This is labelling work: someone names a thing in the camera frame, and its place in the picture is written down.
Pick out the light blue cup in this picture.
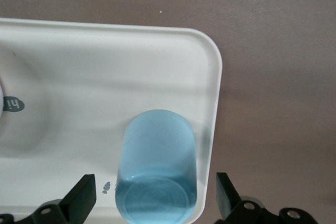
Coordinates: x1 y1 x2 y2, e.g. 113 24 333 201
114 109 198 224

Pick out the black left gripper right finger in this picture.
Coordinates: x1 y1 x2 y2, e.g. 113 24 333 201
214 172 319 224

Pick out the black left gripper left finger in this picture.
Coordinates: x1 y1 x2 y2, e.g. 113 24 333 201
0 173 97 224

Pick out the cream plastic tray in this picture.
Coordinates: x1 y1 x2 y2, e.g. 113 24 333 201
0 17 224 224

